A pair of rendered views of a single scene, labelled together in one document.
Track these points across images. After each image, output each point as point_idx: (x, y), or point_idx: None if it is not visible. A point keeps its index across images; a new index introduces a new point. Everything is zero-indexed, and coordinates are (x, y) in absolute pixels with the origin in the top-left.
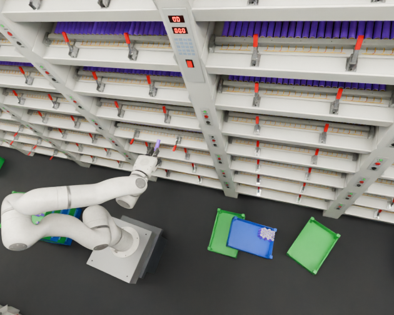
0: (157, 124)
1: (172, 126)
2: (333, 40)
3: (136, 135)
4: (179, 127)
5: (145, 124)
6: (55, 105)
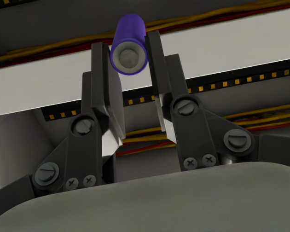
0: (145, 73)
1: (62, 91)
2: None
3: None
4: (29, 101)
5: (229, 35)
6: None
